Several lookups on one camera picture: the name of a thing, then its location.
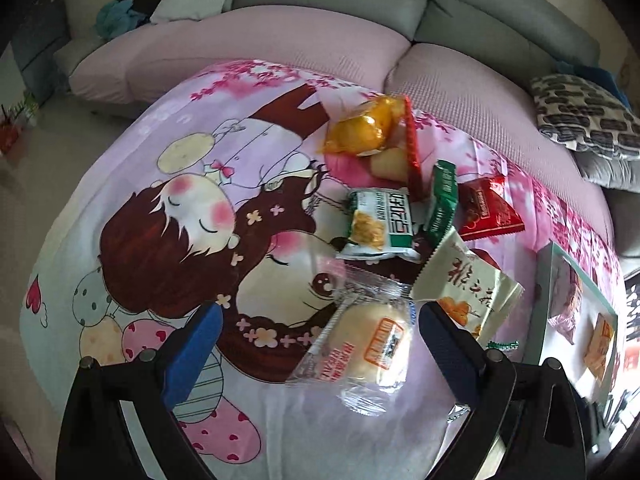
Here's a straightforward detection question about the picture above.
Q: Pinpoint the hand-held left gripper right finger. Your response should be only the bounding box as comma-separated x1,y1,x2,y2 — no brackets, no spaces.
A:
417,301,601,480

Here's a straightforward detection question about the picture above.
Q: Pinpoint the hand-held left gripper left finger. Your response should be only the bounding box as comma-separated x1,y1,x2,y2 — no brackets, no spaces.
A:
56,301,223,480

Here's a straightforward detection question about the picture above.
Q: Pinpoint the beige fruit-print snack packet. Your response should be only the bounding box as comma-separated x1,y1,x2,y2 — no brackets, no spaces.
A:
410,227,525,351

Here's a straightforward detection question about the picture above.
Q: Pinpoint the clear steamed bun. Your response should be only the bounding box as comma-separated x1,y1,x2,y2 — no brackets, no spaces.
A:
285,265,417,418

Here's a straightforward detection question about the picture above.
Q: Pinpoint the teal box lid tray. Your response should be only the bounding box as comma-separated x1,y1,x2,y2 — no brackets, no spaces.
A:
527,241,621,411

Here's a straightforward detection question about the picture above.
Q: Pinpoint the red flower-print snack packet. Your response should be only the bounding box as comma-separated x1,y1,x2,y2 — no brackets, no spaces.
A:
457,175,526,241

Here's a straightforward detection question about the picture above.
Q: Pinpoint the white green snack packet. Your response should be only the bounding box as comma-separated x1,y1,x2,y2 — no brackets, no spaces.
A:
334,187,423,262

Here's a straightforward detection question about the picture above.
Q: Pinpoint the dark green snack packet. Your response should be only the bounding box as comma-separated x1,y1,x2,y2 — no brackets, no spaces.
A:
424,159,460,248

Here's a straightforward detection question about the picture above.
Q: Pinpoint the long red patterned packet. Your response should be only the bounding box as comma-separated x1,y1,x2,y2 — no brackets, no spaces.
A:
400,96,423,201

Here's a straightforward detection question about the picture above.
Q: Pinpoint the orange cake packet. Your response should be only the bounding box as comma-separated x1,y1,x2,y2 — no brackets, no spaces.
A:
317,96,407,157

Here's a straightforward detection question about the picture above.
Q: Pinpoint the pink printed blanket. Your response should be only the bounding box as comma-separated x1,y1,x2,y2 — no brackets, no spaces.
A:
19,59,626,480

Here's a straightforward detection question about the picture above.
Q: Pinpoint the purple white snack packet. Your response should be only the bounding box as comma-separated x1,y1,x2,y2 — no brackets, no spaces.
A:
547,260,583,346

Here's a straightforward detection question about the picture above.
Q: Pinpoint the yellow egg roll packet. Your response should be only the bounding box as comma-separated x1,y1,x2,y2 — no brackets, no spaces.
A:
582,312,617,378

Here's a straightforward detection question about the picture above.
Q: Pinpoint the grey pillow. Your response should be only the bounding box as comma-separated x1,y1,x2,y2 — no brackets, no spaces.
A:
572,150,640,191

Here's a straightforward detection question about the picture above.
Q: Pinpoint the black white patterned pillow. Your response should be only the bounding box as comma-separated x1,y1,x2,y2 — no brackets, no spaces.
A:
531,74,640,161

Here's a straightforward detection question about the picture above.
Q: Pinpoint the red potted decoration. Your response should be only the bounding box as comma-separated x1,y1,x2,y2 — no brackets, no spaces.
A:
0,100,38,156

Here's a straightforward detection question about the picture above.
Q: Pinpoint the dark blue cloth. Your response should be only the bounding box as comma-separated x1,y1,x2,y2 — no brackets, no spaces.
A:
552,60,631,106

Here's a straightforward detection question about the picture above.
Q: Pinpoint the dark storage box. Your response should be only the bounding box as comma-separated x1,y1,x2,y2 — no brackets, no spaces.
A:
10,10,68,91

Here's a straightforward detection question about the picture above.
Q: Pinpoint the teal cloth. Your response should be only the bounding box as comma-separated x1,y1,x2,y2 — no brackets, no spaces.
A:
96,0,146,41

